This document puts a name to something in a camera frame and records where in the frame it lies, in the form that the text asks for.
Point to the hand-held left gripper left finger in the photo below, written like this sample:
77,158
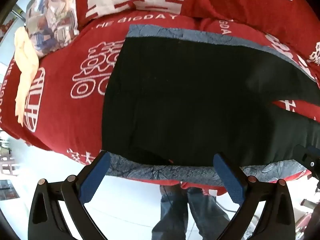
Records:
95,177

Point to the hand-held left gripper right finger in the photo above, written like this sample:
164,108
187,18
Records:
228,180

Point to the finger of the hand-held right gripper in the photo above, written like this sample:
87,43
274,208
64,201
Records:
314,151

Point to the black pants blue-grey band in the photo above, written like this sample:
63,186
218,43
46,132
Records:
187,92

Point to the red printed bed blanket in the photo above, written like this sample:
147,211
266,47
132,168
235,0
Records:
75,120

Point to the person's legs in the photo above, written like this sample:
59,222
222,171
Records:
172,212

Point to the red stool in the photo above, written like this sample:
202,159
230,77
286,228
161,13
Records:
307,227

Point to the reddish chair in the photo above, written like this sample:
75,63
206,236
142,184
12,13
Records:
8,166

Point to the pale yellow cloth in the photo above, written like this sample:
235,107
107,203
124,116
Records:
25,62

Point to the colourful printed pillow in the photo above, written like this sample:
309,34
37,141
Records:
50,22

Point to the red folded quilt white print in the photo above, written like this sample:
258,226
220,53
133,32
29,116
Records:
225,0

